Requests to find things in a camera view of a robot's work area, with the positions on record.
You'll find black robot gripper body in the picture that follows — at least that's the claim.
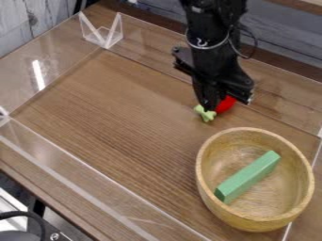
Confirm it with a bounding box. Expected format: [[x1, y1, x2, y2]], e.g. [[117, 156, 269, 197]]
[[173, 46, 254, 100]]

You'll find clear acrylic corner bracket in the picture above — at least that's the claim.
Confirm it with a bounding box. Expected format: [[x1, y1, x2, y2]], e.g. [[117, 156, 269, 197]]
[[78, 12, 124, 49]]

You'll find red plush strawberry toy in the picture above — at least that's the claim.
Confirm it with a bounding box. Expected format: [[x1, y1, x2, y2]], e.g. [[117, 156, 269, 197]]
[[194, 96, 237, 122]]

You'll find black cable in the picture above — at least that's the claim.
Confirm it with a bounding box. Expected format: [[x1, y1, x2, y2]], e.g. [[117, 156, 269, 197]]
[[0, 210, 47, 241]]

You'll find brown wooden bowl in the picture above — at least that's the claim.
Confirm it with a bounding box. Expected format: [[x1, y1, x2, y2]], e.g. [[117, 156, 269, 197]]
[[196, 127, 315, 233]]

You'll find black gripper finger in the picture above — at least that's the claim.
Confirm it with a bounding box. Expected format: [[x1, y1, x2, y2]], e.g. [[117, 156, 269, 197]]
[[226, 88, 253, 104], [193, 76, 222, 112]]

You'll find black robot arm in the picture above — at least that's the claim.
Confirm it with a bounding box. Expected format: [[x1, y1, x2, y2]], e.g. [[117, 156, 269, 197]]
[[173, 0, 254, 111]]

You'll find green rectangular block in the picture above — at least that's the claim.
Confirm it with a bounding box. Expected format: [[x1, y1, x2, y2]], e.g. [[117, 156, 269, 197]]
[[214, 151, 281, 204]]

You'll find clear acrylic tray wall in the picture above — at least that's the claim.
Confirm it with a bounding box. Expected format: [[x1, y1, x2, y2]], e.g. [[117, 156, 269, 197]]
[[0, 107, 210, 241]]

